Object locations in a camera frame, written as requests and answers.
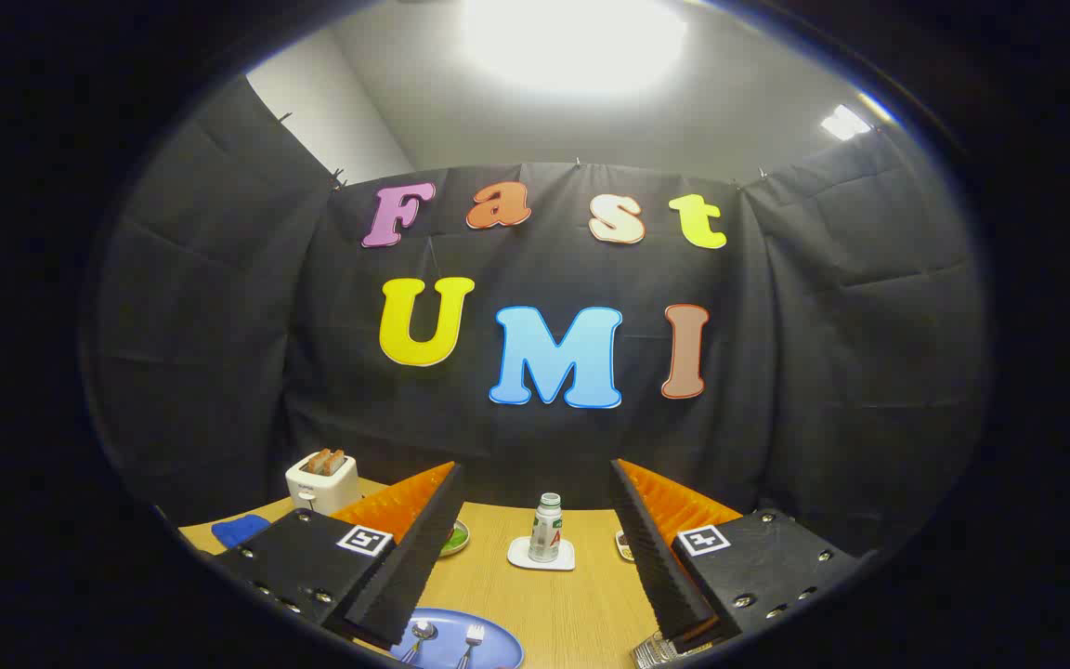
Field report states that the blue round plate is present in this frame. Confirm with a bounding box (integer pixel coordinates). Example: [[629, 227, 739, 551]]
[[393, 608, 525, 669]]

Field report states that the checkered handle spoon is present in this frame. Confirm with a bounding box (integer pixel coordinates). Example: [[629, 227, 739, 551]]
[[400, 621, 438, 662]]

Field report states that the silver drink bottle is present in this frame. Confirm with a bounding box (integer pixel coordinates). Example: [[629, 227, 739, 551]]
[[528, 492, 563, 563]]

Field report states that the white square coaster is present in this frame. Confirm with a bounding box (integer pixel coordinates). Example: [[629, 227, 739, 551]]
[[507, 536, 576, 571]]

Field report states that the white toaster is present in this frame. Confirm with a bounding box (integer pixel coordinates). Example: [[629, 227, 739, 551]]
[[285, 450, 361, 517]]

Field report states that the large ceiling light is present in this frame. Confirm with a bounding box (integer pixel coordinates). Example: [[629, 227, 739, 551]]
[[461, 0, 689, 98]]

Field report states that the metal wire basket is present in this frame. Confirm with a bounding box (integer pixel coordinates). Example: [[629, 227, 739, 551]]
[[631, 632, 712, 669]]

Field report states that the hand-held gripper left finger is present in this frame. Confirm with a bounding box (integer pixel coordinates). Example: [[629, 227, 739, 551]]
[[210, 462, 466, 651]]

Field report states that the blue folded towel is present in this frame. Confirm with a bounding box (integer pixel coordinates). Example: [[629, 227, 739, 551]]
[[212, 514, 272, 549]]

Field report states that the small ceiling light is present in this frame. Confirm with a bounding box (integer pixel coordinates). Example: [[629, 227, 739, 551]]
[[820, 104, 873, 142]]

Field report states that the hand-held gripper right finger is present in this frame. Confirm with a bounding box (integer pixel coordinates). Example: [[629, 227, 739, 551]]
[[609, 458, 861, 651]]

